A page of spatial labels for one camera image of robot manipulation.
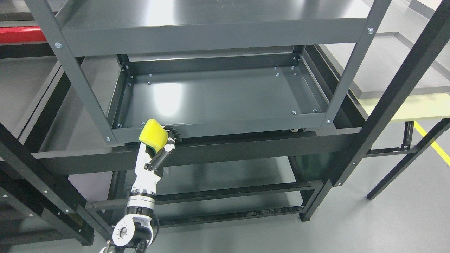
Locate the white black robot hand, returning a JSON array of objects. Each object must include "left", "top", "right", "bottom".
[{"left": 130, "top": 125, "right": 182, "bottom": 193}]

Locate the green yellow sponge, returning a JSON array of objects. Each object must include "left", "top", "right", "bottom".
[{"left": 139, "top": 119, "right": 168, "bottom": 154}]

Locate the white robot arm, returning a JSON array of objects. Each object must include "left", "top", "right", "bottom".
[{"left": 100, "top": 190, "right": 156, "bottom": 253}]

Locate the grey metal shelf cart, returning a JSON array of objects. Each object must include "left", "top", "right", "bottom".
[{"left": 26, "top": 0, "right": 391, "bottom": 145}]

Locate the black metal shelf rack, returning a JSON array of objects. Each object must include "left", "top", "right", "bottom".
[{"left": 1, "top": 0, "right": 449, "bottom": 253}]

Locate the red metal beam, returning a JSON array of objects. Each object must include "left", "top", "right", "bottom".
[{"left": 0, "top": 26, "right": 47, "bottom": 43}]

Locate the grey metal tray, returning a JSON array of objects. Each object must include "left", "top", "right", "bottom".
[{"left": 320, "top": 32, "right": 449, "bottom": 99}]

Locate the pale yellow folding table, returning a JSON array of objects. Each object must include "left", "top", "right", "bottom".
[{"left": 343, "top": 93, "right": 449, "bottom": 203}]

